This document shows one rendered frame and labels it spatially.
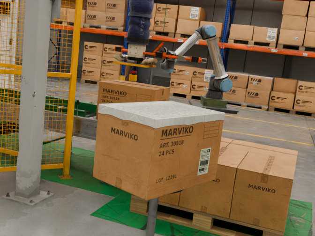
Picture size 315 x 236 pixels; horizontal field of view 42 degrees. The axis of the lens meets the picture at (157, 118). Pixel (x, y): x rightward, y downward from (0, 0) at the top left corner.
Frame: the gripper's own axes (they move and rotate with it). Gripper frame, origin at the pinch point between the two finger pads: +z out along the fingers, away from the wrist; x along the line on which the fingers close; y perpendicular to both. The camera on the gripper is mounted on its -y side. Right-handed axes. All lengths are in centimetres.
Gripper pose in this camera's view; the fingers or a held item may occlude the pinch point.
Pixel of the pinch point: (163, 55)
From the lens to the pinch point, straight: 398.3
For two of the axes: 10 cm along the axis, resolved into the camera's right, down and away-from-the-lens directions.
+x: 1.1, -9.8, -1.7
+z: -3.3, 1.3, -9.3
